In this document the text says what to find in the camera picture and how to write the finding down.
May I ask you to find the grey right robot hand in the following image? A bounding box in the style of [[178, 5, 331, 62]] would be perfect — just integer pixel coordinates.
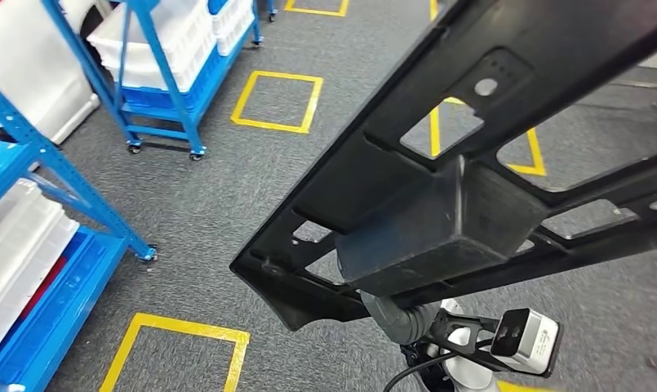
[[360, 291, 417, 345]]

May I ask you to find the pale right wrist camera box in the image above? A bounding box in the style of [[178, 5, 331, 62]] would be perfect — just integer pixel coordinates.
[[490, 307, 565, 379]]

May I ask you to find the blue plastic crate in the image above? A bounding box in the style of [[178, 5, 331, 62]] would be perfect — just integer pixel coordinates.
[[121, 46, 224, 113]]

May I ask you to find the black camera bracket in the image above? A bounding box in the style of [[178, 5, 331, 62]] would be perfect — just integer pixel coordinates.
[[402, 308, 524, 392]]

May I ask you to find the white plastic crate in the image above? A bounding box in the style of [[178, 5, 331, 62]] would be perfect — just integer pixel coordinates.
[[87, 0, 219, 94], [209, 0, 257, 57], [0, 178, 82, 369]]

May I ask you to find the black plastic frame part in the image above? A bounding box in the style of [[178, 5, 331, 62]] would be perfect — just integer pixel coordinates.
[[229, 0, 657, 332]]

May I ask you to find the black camera cable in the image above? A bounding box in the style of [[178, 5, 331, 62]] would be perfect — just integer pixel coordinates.
[[382, 351, 460, 392]]

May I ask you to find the red plastic crate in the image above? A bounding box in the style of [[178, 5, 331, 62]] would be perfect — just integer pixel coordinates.
[[16, 254, 70, 323]]

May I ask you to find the yellow floor tape marking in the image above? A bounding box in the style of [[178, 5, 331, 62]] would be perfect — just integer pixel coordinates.
[[495, 379, 557, 392]]

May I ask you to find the blue metal shelf cart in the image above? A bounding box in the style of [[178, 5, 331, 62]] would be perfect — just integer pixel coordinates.
[[0, 70, 159, 392], [40, 0, 264, 163], [251, 0, 279, 23]]

